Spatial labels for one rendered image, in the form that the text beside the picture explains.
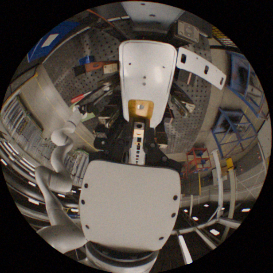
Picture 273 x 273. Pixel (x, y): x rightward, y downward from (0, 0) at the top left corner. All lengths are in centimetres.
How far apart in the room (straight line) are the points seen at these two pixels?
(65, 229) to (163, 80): 55
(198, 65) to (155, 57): 18
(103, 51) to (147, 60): 46
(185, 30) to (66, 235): 59
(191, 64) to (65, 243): 63
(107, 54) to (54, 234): 84
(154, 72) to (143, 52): 9
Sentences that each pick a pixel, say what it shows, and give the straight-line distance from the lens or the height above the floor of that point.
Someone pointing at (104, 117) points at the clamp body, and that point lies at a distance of 42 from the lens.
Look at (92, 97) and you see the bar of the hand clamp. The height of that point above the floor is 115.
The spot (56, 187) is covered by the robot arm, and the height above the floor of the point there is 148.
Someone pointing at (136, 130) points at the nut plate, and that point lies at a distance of 15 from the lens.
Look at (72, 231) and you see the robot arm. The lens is 25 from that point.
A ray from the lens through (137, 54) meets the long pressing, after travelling 35.
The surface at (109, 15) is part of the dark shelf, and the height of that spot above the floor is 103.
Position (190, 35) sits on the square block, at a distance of 36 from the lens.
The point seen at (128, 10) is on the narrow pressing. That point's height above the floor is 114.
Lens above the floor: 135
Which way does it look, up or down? 36 degrees down
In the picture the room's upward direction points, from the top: 171 degrees counter-clockwise
